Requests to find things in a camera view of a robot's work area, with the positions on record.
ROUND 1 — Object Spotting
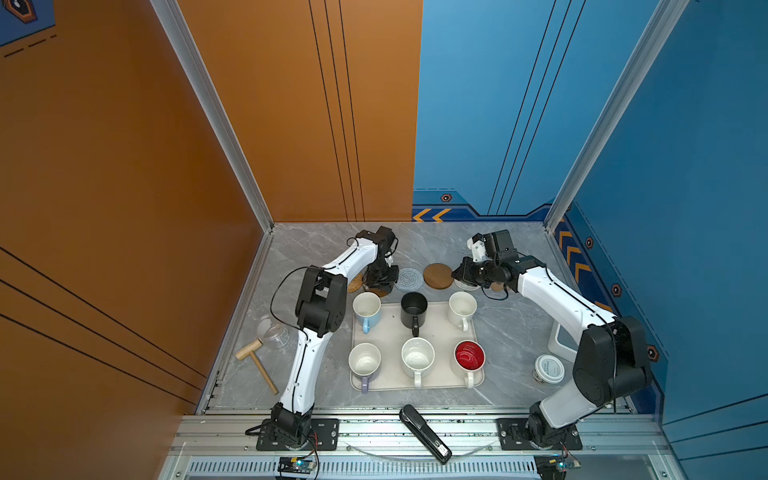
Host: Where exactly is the black stapler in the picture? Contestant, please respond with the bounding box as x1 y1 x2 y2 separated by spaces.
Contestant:
399 404 452 465

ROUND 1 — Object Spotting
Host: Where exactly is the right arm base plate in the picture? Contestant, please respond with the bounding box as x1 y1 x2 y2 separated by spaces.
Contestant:
496 418 583 451

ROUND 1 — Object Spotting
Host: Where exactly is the blue grey woven coaster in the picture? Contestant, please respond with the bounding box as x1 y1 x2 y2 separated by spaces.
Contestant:
395 268 424 293

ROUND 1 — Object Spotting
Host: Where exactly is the red inside white mug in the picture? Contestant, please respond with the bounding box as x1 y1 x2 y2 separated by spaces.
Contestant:
451 340 486 389

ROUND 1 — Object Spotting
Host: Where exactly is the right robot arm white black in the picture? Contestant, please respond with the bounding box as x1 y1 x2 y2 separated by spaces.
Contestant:
452 230 653 449

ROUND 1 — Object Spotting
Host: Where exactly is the white mug purple handle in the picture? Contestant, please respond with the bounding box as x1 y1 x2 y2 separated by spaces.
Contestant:
348 342 382 394

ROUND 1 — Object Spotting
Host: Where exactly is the glossy dark brown coaster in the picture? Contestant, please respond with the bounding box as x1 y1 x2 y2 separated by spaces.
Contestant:
367 288 390 298

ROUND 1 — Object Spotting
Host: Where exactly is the beige serving tray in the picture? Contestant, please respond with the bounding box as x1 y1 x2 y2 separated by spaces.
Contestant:
349 301 486 392

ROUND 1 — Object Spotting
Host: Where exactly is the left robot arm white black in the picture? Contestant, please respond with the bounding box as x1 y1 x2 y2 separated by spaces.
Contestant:
261 226 399 448

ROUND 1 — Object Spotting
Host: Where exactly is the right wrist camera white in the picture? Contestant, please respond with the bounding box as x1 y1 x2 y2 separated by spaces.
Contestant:
467 234 488 263

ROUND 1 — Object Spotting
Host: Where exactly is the wooden mallet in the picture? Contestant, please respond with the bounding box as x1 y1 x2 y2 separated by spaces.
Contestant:
234 338 279 395

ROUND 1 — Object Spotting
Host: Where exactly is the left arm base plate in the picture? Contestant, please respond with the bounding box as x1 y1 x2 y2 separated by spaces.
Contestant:
256 418 339 452

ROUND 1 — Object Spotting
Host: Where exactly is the left green circuit board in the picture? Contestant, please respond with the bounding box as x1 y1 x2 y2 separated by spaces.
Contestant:
276 456 319 479

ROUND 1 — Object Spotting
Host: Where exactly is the white multicolour woven coaster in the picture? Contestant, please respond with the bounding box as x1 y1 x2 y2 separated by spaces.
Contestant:
454 280 480 292

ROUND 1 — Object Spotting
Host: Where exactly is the black mug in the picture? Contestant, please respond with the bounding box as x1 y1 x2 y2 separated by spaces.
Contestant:
400 292 429 337

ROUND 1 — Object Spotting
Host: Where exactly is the rattan woven coaster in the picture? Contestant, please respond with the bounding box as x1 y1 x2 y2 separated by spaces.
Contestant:
347 273 363 293

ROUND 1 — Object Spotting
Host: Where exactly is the white tissue box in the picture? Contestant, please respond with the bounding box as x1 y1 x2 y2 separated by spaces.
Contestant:
547 322 578 363

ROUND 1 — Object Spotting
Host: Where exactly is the light blue mug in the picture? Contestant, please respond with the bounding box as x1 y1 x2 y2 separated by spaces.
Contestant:
352 292 382 334

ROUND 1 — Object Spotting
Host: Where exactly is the round wooden coaster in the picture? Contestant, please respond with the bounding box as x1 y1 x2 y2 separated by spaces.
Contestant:
423 263 454 290

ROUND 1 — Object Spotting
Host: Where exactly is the clear plastic jar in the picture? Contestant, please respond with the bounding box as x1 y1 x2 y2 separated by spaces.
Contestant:
256 315 290 349

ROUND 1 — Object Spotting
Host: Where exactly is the right circuit board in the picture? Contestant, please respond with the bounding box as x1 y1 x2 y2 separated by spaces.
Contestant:
534 456 569 480

